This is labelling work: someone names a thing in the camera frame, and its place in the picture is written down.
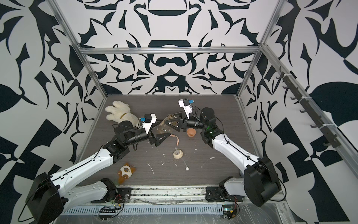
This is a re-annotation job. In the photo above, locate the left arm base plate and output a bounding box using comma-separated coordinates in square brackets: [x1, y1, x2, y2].
[90, 187, 132, 204]

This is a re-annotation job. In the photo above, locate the black wall hook rack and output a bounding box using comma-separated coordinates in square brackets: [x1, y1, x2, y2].
[277, 68, 342, 148]

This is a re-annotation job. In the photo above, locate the small brown white plush toy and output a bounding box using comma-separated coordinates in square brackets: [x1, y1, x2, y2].
[118, 163, 136, 185]

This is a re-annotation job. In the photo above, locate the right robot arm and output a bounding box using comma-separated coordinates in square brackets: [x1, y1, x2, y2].
[165, 107, 282, 207]

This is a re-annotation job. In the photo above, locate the left electronics board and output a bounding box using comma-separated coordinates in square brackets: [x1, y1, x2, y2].
[98, 206, 122, 220]

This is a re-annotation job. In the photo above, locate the cream bottle collar with straw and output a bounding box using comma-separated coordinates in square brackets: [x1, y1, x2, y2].
[173, 147, 190, 171]

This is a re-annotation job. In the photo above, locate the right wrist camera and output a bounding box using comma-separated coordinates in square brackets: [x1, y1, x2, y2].
[178, 98, 194, 119]

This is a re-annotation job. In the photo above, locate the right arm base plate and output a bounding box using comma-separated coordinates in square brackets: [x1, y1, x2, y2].
[205, 187, 244, 202]

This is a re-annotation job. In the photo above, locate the right electronics board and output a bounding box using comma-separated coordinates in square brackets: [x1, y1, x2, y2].
[222, 203, 240, 220]

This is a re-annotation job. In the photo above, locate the white plush dog toy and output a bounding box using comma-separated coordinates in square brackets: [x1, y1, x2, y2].
[105, 101, 139, 127]

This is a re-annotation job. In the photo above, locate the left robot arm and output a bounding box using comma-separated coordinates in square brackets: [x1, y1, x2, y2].
[25, 121, 171, 224]

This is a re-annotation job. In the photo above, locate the white perforated cable duct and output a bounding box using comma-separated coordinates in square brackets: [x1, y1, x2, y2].
[62, 204, 223, 216]

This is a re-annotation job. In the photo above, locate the electronics board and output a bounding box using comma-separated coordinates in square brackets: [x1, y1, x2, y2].
[98, 206, 122, 220]
[222, 203, 240, 220]

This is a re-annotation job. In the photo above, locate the pink bottle cap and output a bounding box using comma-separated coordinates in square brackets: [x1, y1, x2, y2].
[186, 128, 196, 138]

